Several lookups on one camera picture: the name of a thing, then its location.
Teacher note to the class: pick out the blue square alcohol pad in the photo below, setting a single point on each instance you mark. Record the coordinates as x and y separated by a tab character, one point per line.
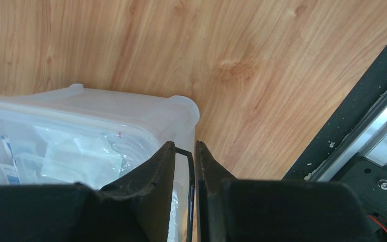
8	165

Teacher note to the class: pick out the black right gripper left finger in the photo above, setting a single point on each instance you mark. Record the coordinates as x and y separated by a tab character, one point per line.
135	207

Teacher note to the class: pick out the clear compartment tray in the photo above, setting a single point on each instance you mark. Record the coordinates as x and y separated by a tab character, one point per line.
39	150

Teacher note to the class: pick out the white gauze pad packet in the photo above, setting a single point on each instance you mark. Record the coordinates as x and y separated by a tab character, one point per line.
86	157

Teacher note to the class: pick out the white plastic box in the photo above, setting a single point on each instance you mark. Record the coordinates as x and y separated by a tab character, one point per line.
165	119

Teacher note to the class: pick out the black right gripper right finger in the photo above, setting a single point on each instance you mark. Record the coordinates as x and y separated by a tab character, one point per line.
232	209

